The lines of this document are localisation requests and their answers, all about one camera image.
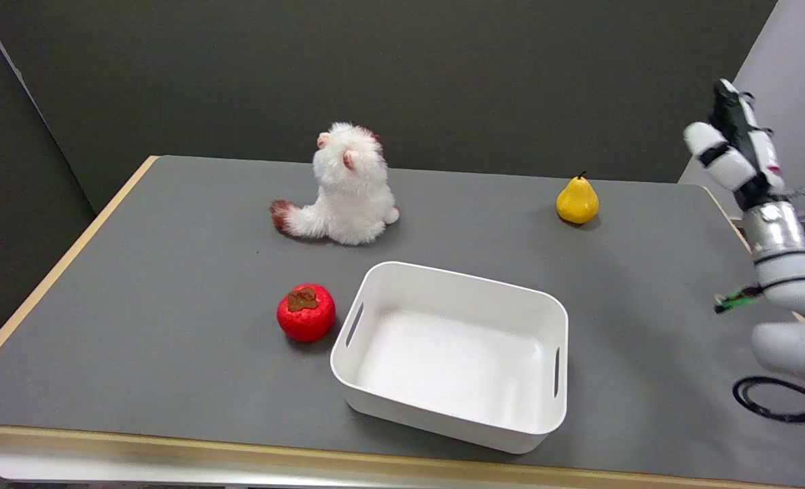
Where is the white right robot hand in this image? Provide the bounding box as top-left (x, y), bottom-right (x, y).
top-left (683, 78), bottom-right (791, 211)

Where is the white plastic bin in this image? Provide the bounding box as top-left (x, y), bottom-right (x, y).
top-left (329, 261), bottom-right (570, 455)

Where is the red persimmon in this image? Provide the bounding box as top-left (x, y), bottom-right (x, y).
top-left (276, 283), bottom-right (337, 343)

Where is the black looped cable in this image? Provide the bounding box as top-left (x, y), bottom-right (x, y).
top-left (732, 376), bottom-right (805, 424)

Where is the yellow pear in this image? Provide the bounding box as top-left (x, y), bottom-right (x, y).
top-left (556, 171), bottom-right (600, 225)

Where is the white fluffy plush toy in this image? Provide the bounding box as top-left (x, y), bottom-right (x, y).
top-left (270, 122), bottom-right (401, 246)

